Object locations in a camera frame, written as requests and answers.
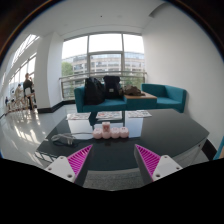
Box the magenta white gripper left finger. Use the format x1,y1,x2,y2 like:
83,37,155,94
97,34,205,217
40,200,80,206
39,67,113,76
46,145,93,186

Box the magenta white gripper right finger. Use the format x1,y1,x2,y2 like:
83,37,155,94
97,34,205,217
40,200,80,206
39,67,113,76
134,145,182,183

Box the pink charger plug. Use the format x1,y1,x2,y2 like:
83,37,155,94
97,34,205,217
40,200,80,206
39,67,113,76
102,122,110,132

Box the pink power strip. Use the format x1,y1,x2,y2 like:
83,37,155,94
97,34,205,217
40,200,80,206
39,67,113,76
92,127,129,139

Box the black glass table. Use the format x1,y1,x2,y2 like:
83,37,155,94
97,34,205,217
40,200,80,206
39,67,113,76
35,109,209,171

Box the left magazine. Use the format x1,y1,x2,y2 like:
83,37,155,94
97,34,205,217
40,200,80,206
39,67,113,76
66,113,91,120

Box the magazine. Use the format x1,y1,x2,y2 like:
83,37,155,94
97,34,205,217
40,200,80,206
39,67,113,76
66,113,91,120
96,111,122,120
128,110,152,118

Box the right magazine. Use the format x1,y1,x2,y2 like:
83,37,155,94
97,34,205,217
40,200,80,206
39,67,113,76
128,110,152,118

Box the middle magazine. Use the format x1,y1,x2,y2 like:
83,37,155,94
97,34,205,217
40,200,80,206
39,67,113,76
96,111,122,120

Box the wooden side table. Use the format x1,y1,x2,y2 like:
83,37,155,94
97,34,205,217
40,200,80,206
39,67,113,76
124,92,157,110

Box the teal armchair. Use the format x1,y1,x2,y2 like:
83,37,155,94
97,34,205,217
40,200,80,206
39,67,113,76
141,83,187,113

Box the teal sofa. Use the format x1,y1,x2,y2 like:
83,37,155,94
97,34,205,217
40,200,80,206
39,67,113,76
74,86,126,113

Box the black backpack left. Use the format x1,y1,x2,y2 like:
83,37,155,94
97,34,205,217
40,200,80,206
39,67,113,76
84,77,105,105

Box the black backpack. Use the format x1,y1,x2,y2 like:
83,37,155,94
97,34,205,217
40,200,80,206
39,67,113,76
104,76,120,99
84,77,105,105

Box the brown bag on table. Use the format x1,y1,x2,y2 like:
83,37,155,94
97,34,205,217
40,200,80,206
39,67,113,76
122,85,144,96

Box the black backpack right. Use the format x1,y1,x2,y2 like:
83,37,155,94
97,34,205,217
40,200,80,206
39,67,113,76
104,76,120,99

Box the person in dark clothes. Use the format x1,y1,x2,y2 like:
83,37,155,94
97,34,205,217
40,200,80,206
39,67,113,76
23,74,36,110

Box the large window frame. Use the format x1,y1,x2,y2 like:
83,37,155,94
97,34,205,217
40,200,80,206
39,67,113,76
61,33,146,100

